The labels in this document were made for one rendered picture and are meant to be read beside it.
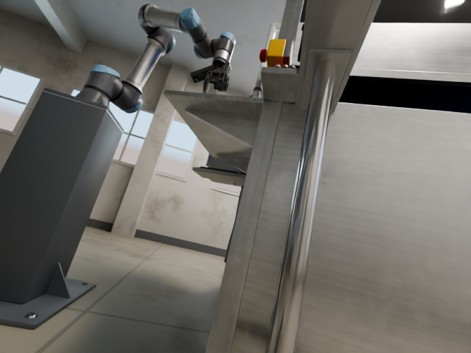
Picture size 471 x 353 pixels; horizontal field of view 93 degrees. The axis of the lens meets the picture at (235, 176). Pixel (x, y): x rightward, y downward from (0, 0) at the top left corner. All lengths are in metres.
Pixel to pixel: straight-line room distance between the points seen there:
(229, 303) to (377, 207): 0.48
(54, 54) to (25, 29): 0.62
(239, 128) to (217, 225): 3.09
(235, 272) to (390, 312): 0.39
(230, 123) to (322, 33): 0.47
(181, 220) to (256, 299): 3.23
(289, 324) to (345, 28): 0.56
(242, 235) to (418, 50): 0.81
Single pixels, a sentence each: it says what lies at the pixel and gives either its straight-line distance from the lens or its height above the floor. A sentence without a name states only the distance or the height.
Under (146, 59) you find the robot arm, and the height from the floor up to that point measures 1.18.
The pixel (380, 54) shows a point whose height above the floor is 1.07.
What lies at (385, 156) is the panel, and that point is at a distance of 0.77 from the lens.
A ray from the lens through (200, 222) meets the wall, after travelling 3.84.
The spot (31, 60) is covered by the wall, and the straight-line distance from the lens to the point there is 5.35.
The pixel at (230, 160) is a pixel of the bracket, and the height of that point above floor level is 0.83.
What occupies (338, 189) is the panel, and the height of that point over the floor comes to 0.59.
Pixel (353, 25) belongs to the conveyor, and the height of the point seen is 0.84.
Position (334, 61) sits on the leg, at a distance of 0.61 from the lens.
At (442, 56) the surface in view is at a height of 1.08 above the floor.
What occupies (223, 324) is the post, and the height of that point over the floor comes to 0.17.
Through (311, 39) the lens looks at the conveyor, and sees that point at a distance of 0.59.
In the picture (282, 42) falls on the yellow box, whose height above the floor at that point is 1.02.
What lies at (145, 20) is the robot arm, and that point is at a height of 1.30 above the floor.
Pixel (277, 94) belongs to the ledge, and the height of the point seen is 0.86.
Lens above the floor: 0.41
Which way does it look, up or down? 14 degrees up
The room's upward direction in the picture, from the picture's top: 14 degrees clockwise
